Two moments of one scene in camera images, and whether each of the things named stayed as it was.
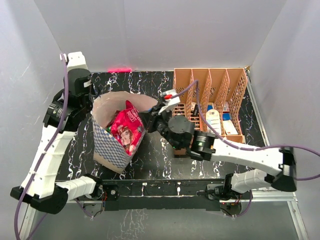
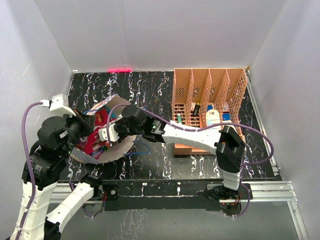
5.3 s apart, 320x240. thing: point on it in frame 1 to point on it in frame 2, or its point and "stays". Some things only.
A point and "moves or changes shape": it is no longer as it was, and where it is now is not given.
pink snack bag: [127, 127] moves or changes shape
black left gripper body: [89, 104] to [79, 126]
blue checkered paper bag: [107, 152] to [118, 150]
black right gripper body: [160, 122] to [124, 129]
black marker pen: [196, 112] stays
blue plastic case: [226, 116] stays
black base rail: [159, 194] stays
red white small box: [226, 107] stays
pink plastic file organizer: [212, 99] stays
